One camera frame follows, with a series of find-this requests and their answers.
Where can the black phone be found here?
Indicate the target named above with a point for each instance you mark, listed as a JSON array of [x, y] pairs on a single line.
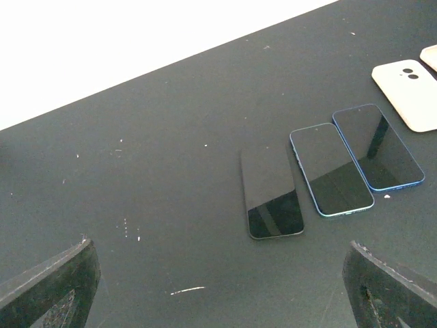
[[270, 197]]

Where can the beige cased phone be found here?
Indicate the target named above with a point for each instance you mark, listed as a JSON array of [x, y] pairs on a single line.
[[411, 90]]

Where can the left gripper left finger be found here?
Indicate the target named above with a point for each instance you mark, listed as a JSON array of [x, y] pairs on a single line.
[[60, 291]]

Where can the pink cased phone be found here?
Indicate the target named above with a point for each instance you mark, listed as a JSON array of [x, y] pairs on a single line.
[[429, 56]]

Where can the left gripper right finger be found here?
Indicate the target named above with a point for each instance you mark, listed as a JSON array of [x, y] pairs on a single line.
[[386, 294]]

